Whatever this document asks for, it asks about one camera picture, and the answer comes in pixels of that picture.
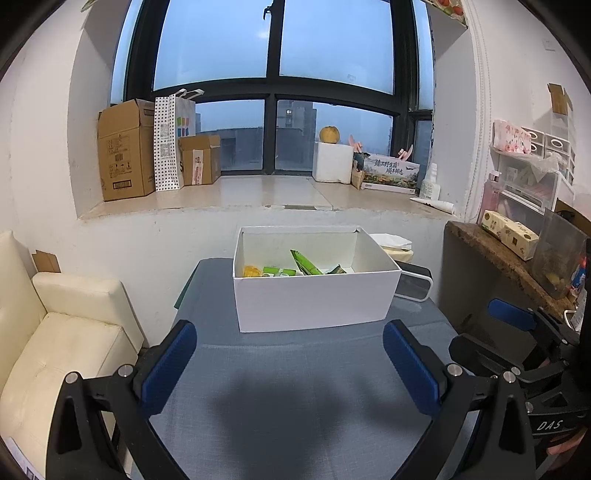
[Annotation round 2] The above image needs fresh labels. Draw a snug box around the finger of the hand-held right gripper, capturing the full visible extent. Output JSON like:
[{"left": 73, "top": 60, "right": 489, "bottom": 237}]
[
  {"left": 449, "top": 335, "right": 570, "bottom": 389},
  {"left": 488, "top": 298, "right": 581, "bottom": 348}
]

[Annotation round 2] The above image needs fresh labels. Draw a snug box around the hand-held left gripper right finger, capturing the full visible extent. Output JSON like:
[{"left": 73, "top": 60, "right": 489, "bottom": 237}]
[{"left": 383, "top": 319, "right": 539, "bottom": 480}]

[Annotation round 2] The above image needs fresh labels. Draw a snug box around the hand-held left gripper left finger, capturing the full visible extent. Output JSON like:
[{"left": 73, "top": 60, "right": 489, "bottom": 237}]
[{"left": 46, "top": 320, "right": 199, "bottom": 480}]

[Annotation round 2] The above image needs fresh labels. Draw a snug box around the white cardboard box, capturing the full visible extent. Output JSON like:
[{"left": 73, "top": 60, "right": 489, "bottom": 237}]
[{"left": 232, "top": 225, "right": 402, "bottom": 333}]

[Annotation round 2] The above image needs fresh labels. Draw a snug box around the person's right hand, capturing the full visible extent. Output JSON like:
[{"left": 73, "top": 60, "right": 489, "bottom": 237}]
[{"left": 547, "top": 436, "right": 588, "bottom": 459}]

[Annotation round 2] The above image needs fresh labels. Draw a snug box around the brown side table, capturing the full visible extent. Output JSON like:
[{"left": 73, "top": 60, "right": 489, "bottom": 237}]
[{"left": 444, "top": 220, "right": 583, "bottom": 325}]

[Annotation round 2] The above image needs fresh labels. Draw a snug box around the clear plastic container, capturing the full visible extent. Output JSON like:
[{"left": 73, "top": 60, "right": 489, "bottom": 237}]
[{"left": 531, "top": 208, "right": 590, "bottom": 300}]

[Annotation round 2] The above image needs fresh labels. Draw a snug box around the colourful small bottle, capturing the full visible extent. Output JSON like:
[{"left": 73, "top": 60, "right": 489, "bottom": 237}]
[{"left": 570, "top": 258, "right": 590, "bottom": 290}]

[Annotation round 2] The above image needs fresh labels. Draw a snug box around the white framed black device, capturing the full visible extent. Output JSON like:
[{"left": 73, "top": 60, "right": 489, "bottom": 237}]
[{"left": 393, "top": 260, "right": 434, "bottom": 304}]

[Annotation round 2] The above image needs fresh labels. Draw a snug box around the cream patterned carton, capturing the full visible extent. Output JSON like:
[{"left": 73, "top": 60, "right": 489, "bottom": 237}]
[{"left": 480, "top": 210, "right": 540, "bottom": 261}]

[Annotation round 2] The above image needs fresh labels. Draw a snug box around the cream sofa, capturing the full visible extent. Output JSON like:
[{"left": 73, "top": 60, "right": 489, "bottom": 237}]
[{"left": 0, "top": 229, "right": 147, "bottom": 480}]

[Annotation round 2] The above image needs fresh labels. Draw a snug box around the grey blue tablecloth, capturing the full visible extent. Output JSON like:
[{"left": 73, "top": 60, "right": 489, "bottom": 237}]
[{"left": 131, "top": 257, "right": 481, "bottom": 480}]

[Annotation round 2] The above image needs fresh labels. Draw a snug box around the cream tissue pack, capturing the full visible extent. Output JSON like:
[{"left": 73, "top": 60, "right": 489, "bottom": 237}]
[{"left": 369, "top": 233, "right": 415, "bottom": 263}]

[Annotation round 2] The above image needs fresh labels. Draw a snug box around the white tube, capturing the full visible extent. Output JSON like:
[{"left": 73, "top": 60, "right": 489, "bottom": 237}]
[{"left": 410, "top": 196, "right": 456, "bottom": 214}]

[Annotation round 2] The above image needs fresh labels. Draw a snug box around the white drawer organizer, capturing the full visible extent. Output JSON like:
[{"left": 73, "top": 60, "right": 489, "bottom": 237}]
[{"left": 488, "top": 129, "right": 579, "bottom": 214}]

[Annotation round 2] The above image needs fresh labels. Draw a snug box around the bright green snack packet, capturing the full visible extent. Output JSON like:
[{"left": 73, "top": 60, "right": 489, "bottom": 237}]
[{"left": 290, "top": 249, "right": 324, "bottom": 277}]

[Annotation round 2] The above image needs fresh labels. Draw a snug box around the white plastic bottle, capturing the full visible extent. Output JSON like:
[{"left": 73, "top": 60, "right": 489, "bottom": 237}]
[{"left": 419, "top": 162, "right": 442, "bottom": 200}]

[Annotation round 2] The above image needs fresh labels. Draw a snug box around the crumpled clear plastic bag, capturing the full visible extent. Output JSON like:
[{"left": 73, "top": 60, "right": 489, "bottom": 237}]
[{"left": 530, "top": 154, "right": 563, "bottom": 180}]

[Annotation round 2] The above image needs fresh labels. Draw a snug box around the flat cardboard piece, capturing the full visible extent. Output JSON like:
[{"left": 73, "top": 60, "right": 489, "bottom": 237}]
[{"left": 30, "top": 249, "right": 61, "bottom": 274}]

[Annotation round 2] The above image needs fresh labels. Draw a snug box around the white printed paper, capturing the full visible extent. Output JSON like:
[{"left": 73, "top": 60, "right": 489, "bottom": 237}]
[{"left": 6, "top": 436, "right": 41, "bottom": 480}]

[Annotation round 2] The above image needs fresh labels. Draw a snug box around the pink floral tissue pack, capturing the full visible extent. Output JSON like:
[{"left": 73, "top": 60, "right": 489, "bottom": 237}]
[{"left": 492, "top": 120, "right": 533, "bottom": 156}]

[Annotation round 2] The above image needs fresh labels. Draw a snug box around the landscape printed carton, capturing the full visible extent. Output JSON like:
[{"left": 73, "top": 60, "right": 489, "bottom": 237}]
[{"left": 359, "top": 154, "right": 421, "bottom": 193}]

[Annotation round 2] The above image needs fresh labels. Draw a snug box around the beige window sill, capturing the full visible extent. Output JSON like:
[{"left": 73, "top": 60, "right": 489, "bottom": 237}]
[{"left": 76, "top": 175, "right": 459, "bottom": 220}]

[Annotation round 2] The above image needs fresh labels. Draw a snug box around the small open cardboard box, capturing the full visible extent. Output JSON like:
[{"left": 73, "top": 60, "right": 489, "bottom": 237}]
[{"left": 178, "top": 134, "right": 223, "bottom": 186}]

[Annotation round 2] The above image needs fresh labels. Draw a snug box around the white foam box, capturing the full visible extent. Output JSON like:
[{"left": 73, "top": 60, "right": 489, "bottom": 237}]
[{"left": 312, "top": 141, "right": 356, "bottom": 185}]

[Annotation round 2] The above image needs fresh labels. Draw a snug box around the tall brown cardboard box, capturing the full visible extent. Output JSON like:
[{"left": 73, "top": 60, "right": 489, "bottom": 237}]
[{"left": 97, "top": 98, "right": 157, "bottom": 203}]

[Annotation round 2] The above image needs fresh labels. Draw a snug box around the white dotted paper bag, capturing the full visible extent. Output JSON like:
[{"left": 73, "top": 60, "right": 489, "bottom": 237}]
[{"left": 154, "top": 89, "right": 197, "bottom": 192}]

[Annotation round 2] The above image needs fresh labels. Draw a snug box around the fruit printed cloth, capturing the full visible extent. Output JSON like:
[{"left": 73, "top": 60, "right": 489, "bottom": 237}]
[{"left": 424, "top": 0, "right": 470, "bottom": 27}]

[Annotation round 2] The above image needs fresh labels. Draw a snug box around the brown cardboard wall piece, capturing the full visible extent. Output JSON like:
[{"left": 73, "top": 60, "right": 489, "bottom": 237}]
[{"left": 547, "top": 83, "right": 574, "bottom": 116}]

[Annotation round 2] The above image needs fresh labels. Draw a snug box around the black window frame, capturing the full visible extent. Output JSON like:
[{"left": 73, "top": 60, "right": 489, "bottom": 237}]
[{"left": 111, "top": 0, "right": 437, "bottom": 175}]

